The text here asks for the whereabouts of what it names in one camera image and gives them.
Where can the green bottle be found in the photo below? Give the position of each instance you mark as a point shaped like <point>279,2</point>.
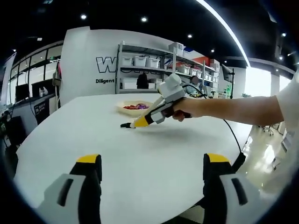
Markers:
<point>228,92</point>

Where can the black monitor on pole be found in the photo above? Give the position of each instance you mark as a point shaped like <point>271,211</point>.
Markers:
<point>226,73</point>

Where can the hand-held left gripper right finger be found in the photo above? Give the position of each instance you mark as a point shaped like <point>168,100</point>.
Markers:
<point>224,200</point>

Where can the black reception counter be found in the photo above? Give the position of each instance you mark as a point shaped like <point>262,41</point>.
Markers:
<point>42,109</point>

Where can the long ceiling light strip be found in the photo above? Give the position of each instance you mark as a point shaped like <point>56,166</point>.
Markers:
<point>233,35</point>

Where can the group of white storage bins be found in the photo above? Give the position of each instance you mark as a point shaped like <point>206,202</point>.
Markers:
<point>139,61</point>

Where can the purple food packet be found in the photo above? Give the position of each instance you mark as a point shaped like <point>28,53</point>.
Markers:
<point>143,106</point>

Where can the beige hanging bag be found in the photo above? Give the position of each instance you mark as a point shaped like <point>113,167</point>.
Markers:
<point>56,79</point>

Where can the person's right hand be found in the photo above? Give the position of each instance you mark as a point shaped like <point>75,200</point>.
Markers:
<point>191,108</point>

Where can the white office chair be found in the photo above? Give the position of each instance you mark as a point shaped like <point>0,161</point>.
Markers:
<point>271,129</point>

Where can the grey metal shelf rack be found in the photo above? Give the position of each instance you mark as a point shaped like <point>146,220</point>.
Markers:
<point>149,69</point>

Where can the black backpack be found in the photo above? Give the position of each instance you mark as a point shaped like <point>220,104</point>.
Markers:
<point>142,81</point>

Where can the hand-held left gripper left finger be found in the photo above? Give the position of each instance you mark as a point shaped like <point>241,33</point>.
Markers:
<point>72,198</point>

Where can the white cardboard box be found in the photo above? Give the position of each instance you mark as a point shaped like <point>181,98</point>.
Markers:
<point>129,84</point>

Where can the beige wooden container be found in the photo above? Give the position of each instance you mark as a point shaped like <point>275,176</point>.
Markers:
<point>126,112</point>

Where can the black desktop monitor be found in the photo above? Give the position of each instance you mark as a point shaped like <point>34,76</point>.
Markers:
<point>23,93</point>

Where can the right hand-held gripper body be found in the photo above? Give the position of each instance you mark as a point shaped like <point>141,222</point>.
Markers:
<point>171,91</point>

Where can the black food packet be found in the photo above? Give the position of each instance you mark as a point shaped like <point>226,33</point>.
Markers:
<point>126,125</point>

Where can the white plastic bag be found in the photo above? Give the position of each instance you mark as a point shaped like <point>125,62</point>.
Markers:
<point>43,92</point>

